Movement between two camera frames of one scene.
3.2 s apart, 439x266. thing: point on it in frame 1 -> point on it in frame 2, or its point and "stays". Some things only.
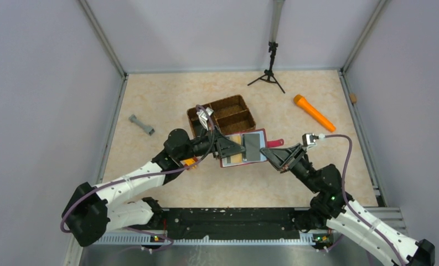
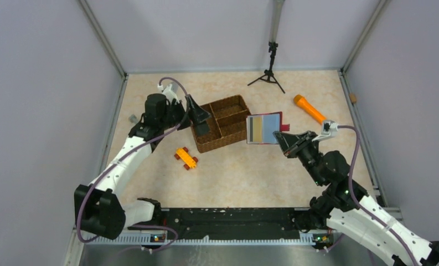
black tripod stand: (268, 76) stays
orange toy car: (188, 162) stays
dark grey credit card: (252, 142) -> (202, 128)
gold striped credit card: (235, 158) -> (256, 129)
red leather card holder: (256, 140) -> (260, 128)
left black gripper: (218, 146) -> (186, 111)
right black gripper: (297, 158) -> (299, 146)
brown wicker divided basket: (230, 115) stays
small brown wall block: (353, 98) stays
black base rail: (230, 223) stays
